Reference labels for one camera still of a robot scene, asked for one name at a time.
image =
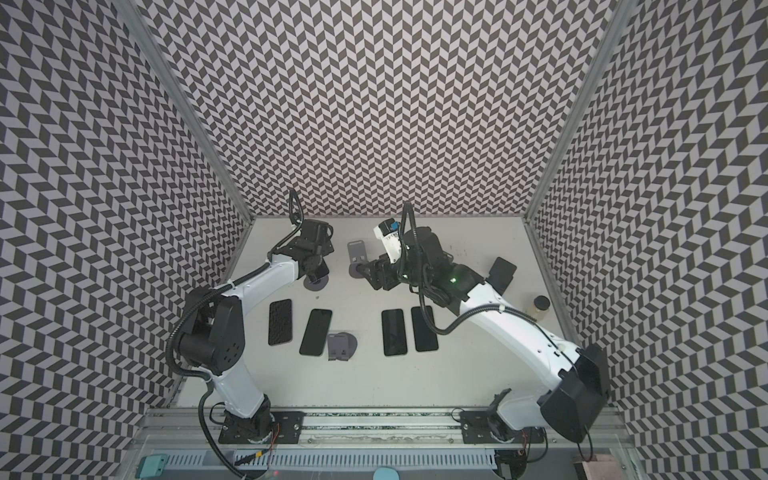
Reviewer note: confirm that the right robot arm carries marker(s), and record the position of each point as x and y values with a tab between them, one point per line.
574	383

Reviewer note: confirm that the small jar black lid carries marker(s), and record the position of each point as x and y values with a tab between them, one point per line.
539	307

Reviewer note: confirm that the purple edged phone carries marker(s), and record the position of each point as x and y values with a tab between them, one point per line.
280	322

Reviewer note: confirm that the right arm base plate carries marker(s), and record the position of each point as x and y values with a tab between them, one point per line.
479	427

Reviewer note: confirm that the round stand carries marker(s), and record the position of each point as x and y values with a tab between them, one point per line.
315	285
357	254
341	346

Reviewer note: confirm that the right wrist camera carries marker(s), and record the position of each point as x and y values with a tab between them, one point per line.
387	232

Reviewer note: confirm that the teal round button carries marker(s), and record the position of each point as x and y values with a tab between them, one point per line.
385	473

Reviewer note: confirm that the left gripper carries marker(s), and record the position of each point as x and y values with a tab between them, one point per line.
328	248

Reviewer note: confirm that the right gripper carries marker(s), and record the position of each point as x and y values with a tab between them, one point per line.
384	270

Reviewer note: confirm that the brown box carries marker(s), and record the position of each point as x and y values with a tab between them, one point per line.
601	467

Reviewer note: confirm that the black phone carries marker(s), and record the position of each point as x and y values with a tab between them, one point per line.
316	332
394	333
424	338

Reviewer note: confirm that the front centre round stand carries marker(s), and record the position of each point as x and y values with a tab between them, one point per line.
341	346

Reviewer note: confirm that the back left round stand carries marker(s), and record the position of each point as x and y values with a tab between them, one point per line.
315	285

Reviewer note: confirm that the back middle round stand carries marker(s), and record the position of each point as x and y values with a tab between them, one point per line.
357	254

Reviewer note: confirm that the teal box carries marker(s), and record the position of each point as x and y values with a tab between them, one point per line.
151	466

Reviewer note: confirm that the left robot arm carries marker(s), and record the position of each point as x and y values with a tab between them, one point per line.
208	341

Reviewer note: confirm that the white slotted cable duct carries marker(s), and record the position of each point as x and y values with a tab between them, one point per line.
365	460

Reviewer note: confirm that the aluminium front rail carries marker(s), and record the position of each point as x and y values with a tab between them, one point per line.
364	427

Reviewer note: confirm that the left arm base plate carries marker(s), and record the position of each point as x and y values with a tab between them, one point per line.
282	427

